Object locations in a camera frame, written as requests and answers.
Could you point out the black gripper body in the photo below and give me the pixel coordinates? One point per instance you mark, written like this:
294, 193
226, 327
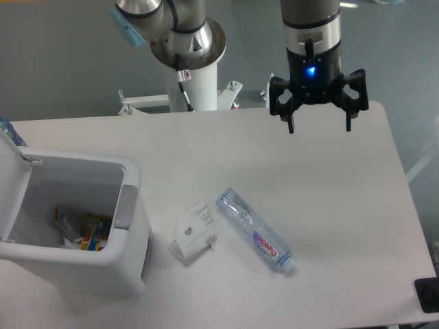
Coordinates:
318, 82

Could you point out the clear plastic water bottle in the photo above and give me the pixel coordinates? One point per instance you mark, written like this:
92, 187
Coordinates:
267, 243

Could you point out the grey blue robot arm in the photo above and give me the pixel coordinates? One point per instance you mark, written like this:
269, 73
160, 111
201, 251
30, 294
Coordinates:
311, 27

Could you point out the colourful trash in can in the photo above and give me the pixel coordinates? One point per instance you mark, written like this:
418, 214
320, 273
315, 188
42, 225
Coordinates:
90, 233

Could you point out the white trash can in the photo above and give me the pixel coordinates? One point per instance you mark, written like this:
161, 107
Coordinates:
36, 181

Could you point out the black device at table edge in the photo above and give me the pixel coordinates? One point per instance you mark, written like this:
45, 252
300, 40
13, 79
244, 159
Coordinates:
427, 292

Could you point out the blue bottle at left edge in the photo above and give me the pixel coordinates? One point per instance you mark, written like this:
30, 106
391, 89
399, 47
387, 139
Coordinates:
8, 128

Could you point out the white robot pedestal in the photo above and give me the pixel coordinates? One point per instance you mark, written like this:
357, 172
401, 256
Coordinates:
189, 63

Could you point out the white frame at right edge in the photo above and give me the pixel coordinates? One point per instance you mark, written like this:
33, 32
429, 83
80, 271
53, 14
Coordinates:
427, 154

